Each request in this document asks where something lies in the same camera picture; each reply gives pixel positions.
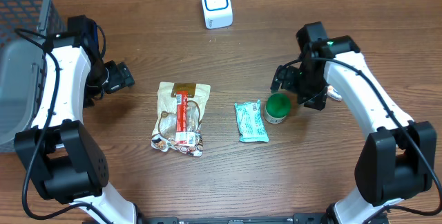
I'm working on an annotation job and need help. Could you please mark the orange snack packet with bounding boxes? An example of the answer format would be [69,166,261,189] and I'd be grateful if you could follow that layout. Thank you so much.
[327,85,343,102]

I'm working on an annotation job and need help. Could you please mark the green lid jar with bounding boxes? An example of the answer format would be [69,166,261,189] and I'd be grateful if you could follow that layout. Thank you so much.
[264,93,291,124]

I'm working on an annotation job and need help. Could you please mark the teal snack packet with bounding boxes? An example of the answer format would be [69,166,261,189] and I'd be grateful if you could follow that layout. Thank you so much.
[234,100,269,142]

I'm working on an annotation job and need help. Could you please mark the brown snack bag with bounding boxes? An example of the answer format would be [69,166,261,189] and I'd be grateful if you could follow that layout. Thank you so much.
[151,82,211,157]

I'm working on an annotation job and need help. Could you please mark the red white snack bar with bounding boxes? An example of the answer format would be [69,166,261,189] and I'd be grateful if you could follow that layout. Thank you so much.
[175,91,195,147]

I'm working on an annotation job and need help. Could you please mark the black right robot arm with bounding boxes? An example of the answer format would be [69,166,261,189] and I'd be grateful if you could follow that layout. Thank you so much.
[270,22,441,224]

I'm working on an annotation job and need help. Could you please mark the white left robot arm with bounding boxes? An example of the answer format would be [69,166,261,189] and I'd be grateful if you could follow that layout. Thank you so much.
[14,15,144,223]

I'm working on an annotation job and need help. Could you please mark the white barcode scanner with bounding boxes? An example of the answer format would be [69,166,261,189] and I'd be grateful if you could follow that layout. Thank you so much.
[201,0,233,29]

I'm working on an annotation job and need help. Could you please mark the grey plastic basket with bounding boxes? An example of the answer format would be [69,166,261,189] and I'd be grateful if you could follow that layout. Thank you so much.
[1,0,66,153]

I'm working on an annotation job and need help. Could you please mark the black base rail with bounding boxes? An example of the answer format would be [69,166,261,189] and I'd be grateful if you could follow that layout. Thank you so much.
[143,213,337,224]

